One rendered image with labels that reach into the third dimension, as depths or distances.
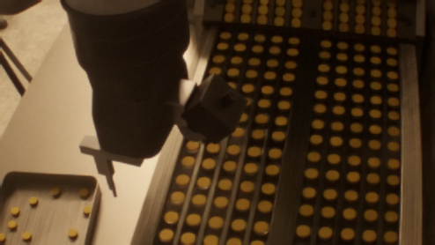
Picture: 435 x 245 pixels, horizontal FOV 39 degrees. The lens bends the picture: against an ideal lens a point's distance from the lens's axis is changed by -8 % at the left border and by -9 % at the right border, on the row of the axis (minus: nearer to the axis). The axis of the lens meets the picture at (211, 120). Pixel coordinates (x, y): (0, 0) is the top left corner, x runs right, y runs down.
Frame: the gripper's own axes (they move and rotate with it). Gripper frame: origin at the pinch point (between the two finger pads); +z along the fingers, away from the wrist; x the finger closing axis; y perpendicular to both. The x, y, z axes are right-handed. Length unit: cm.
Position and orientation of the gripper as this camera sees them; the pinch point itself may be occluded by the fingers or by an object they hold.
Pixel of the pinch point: (128, 172)
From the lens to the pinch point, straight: 52.0
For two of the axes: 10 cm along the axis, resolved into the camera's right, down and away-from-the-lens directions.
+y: 9.4, 1.8, -2.8
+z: 0.7, 7.2, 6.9
